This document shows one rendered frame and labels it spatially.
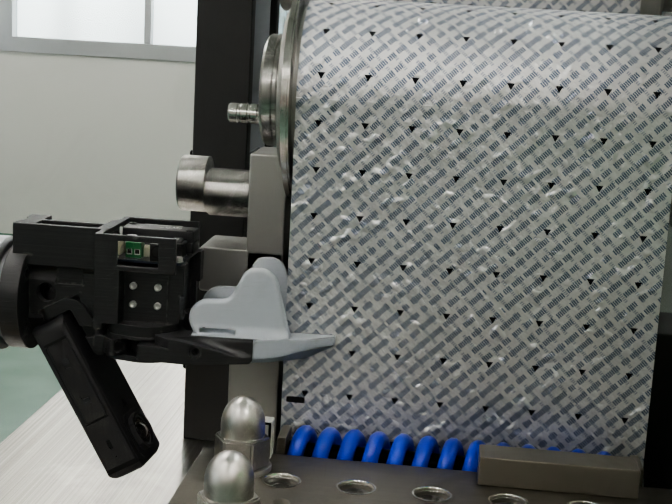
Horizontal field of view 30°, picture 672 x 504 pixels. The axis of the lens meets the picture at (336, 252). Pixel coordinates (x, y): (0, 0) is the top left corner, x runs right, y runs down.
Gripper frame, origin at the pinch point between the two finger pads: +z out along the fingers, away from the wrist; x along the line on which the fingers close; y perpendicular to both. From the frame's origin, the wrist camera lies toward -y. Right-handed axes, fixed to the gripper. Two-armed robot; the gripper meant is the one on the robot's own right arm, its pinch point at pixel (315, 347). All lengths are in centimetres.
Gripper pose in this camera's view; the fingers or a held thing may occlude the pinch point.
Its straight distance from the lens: 81.6
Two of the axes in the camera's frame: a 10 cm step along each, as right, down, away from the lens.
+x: 1.1, -1.8, 9.8
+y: 0.5, -9.8, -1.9
